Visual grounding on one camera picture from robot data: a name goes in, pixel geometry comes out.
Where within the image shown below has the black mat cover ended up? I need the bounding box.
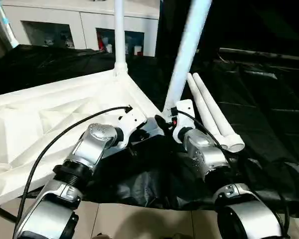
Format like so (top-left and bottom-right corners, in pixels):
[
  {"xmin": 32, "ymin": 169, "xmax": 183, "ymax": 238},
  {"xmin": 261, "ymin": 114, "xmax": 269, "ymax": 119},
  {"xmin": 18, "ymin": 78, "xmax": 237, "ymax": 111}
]
[{"xmin": 0, "ymin": 43, "xmax": 299, "ymax": 219}]

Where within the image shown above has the white cabinet with glass doors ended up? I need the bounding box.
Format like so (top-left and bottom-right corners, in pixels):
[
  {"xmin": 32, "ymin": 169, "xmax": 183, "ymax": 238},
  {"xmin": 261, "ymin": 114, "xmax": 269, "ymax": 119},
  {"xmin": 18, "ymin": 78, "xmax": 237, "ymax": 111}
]
[{"xmin": 1, "ymin": 0, "xmax": 160, "ymax": 57}]

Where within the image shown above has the grey metal rod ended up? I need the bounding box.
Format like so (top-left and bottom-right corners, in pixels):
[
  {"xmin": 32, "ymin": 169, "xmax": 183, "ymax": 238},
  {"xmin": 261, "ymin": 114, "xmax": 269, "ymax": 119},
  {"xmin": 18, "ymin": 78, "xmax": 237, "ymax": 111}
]
[{"xmin": 218, "ymin": 47, "xmax": 299, "ymax": 61}]

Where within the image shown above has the black case with gold label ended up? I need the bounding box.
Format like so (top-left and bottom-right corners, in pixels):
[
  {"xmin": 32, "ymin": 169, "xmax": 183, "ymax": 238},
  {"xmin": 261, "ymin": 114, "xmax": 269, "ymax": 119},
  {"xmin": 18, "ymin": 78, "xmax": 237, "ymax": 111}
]
[{"xmin": 159, "ymin": 0, "xmax": 224, "ymax": 65}]

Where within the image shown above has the white plastic table top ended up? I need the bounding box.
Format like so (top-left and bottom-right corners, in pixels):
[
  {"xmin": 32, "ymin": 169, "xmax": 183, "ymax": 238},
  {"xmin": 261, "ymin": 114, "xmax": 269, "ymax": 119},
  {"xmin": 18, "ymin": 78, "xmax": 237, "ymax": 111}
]
[{"xmin": 0, "ymin": 68, "xmax": 166, "ymax": 211}]

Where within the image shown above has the black metal stand leg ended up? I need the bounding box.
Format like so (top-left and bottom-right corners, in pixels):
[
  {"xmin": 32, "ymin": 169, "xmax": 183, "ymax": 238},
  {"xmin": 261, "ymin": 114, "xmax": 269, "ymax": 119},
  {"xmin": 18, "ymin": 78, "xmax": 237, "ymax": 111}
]
[{"xmin": 0, "ymin": 206, "xmax": 18, "ymax": 224}]

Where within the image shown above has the white plastic table leg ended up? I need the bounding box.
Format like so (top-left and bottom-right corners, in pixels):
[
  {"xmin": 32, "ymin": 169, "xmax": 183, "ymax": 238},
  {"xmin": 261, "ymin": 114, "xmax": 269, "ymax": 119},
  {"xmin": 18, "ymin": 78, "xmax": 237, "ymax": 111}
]
[
  {"xmin": 113, "ymin": 0, "xmax": 129, "ymax": 78},
  {"xmin": 187, "ymin": 73, "xmax": 231, "ymax": 150},
  {"xmin": 161, "ymin": 0, "xmax": 214, "ymax": 120},
  {"xmin": 193, "ymin": 73, "xmax": 245, "ymax": 153}
]

